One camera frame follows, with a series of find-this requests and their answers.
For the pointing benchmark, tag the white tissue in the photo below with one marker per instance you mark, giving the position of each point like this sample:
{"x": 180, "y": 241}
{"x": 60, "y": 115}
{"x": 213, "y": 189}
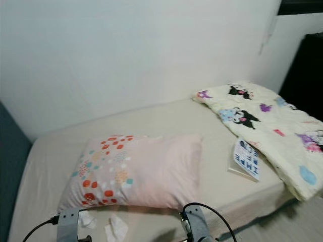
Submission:
{"x": 117, "y": 228}
{"x": 87, "y": 219}

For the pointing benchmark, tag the white book with blue letters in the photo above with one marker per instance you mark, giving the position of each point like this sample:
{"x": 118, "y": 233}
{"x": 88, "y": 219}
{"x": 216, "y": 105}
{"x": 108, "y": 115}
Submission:
{"x": 247, "y": 159}

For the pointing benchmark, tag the cream cartoon print blanket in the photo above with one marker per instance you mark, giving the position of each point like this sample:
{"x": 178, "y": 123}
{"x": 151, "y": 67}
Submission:
{"x": 277, "y": 131}

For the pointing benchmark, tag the teal upholstered headboard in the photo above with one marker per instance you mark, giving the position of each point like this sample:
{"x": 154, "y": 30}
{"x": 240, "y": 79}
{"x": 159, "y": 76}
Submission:
{"x": 12, "y": 176}

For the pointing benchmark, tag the pink pillow with dots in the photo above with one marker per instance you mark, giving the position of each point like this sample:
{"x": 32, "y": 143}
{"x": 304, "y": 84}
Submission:
{"x": 151, "y": 171}

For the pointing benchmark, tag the mattress with beige sheet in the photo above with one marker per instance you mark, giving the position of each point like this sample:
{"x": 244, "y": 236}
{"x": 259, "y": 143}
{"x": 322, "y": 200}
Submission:
{"x": 171, "y": 118}

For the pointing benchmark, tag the black wardrobe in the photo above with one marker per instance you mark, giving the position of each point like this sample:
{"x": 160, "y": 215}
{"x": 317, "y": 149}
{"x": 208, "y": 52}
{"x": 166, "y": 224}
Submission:
{"x": 305, "y": 70}

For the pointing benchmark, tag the dark window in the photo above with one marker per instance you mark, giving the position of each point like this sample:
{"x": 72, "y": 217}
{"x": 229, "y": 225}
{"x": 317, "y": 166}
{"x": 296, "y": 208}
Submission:
{"x": 303, "y": 6}

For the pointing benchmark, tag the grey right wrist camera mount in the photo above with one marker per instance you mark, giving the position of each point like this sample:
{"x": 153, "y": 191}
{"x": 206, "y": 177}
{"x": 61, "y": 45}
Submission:
{"x": 197, "y": 224}

